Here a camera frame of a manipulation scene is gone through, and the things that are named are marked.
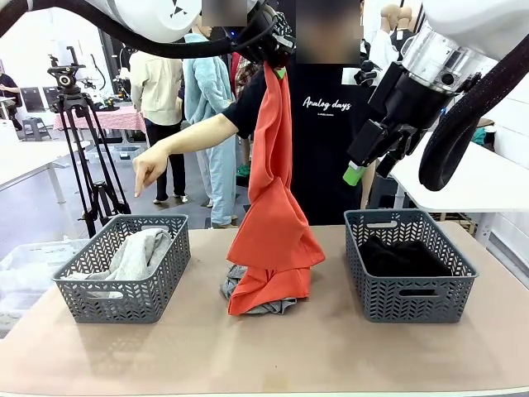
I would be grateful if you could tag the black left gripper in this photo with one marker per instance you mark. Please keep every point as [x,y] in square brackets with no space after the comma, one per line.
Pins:
[260,41]

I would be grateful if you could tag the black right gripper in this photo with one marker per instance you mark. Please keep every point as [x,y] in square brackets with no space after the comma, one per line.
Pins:
[409,99]

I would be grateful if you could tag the black garment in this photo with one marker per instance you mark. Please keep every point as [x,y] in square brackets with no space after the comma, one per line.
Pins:
[405,258]

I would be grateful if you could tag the orange garment yellow print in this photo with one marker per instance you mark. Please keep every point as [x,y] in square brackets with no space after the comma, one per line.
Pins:
[273,231]

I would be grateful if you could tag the dark grey garment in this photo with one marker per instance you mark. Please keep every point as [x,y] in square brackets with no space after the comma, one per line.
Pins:
[233,281]

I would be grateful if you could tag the light grey garment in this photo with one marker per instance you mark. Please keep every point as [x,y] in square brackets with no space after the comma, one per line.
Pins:
[136,256]

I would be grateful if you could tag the person's left forearm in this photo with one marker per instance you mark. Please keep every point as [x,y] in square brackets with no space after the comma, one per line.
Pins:
[368,186]

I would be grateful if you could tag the person's right forearm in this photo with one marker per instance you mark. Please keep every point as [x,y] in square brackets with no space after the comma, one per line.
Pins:
[198,134]

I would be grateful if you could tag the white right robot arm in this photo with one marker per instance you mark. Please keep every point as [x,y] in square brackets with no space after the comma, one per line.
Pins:
[475,20]

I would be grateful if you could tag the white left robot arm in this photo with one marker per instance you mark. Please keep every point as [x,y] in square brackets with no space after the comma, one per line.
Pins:
[144,16]

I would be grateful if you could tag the person's right hand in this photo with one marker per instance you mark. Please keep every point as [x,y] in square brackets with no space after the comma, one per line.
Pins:
[149,165]

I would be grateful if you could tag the mannequin plaid shirt grey hood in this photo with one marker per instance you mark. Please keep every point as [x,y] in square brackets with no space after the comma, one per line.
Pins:
[246,80]

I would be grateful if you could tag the person in black t-shirt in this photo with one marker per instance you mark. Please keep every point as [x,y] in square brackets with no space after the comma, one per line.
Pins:
[326,165]

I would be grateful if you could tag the person in light jeans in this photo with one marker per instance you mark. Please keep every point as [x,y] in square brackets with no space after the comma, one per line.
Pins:
[204,91]

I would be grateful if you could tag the white table thick top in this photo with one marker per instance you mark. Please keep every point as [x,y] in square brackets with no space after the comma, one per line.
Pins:
[475,194]

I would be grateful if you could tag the mannequin white garment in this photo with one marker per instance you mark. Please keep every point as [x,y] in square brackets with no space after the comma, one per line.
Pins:
[384,49]

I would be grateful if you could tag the teal cloth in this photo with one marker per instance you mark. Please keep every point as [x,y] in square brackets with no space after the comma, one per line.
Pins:
[481,136]

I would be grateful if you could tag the mannequin cream shirt black trousers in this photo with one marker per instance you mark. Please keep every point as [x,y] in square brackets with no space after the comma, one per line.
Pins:
[157,91]

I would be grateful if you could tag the brown cloth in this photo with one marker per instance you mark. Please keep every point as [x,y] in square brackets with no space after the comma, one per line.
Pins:
[487,122]

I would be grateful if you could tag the grey plastic lattice basket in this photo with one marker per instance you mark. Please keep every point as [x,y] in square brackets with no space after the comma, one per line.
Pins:
[124,306]
[413,308]

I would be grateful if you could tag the black dress form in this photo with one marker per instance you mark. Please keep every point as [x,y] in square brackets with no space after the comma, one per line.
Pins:
[126,62]

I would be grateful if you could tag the table with pink checked cloth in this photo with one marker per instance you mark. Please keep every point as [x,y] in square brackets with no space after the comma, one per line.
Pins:
[111,120]

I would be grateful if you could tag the white floor storage box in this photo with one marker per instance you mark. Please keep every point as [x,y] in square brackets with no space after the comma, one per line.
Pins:
[124,156]

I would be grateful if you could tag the grey stool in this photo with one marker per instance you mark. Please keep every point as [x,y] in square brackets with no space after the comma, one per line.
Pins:
[35,124]

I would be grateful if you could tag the seated person in background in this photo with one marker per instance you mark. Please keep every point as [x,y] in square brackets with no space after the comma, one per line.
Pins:
[10,93]

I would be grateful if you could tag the white table thin legs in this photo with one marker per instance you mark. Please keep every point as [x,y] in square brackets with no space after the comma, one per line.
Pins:
[25,159]

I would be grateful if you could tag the clear plastic storage bin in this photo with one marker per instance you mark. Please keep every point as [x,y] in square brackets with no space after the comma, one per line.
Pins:
[25,264]

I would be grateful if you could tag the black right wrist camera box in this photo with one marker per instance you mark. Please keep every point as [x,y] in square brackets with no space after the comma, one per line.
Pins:
[368,142]

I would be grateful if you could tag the black camera tripod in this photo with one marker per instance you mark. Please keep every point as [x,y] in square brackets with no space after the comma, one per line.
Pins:
[76,101]

